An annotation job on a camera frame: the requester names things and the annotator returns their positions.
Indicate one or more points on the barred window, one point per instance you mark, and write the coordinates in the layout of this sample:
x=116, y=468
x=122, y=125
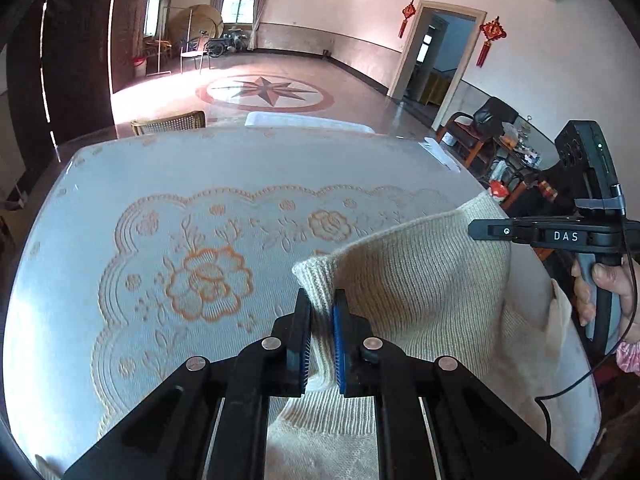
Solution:
x=237, y=5

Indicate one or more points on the dark wooden armchair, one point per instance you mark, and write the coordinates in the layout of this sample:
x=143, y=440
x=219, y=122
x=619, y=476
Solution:
x=480, y=125

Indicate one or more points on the cluttered side table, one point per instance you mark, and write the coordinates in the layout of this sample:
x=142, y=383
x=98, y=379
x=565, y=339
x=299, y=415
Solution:
x=520, y=152

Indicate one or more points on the small red knot ornament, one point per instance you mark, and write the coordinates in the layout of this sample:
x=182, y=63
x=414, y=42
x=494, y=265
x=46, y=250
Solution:
x=407, y=12

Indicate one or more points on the large dark wooden door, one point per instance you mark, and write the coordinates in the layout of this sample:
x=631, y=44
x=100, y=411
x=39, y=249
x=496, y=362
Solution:
x=75, y=50

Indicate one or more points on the large red knot ornament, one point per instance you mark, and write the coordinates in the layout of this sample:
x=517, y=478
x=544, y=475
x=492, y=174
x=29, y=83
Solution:
x=492, y=32

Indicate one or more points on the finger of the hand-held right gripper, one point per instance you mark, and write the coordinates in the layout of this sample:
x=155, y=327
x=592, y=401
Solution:
x=492, y=231

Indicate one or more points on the door frame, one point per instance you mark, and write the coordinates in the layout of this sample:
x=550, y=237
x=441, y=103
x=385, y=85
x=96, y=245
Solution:
x=400, y=60

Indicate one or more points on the large round woven basket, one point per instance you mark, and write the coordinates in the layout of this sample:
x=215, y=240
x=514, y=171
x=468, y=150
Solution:
x=197, y=22

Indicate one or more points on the white paper sheet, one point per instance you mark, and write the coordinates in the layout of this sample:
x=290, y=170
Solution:
x=440, y=154

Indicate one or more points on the bicycle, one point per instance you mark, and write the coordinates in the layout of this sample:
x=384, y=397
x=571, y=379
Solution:
x=227, y=42

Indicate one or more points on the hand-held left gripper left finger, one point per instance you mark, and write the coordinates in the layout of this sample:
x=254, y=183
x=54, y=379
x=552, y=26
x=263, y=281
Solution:
x=302, y=345

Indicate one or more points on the wicker chair back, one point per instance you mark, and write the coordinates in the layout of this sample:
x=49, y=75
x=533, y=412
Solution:
x=170, y=122

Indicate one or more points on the beige knit sweater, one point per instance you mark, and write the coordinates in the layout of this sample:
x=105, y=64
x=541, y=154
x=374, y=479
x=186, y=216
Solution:
x=425, y=285

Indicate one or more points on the floral lace tablecloth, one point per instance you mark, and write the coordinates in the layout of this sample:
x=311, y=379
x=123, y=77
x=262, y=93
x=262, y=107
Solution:
x=125, y=185

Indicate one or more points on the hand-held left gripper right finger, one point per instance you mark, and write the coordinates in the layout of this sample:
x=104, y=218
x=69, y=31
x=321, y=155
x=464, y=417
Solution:
x=341, y=345

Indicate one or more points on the small wooden chair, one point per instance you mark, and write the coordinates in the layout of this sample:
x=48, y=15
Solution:
x=157, y=52

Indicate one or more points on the metal frame chair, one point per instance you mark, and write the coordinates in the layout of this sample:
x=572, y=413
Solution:
x=194, y=52

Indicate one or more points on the person's right hand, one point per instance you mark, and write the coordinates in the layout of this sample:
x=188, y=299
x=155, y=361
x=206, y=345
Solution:
x=624, y=285

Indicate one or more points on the side window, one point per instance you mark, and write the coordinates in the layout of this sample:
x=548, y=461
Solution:
x=152, y=0

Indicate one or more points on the white flat object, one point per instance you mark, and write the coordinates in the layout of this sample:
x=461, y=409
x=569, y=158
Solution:
x=310, y=122

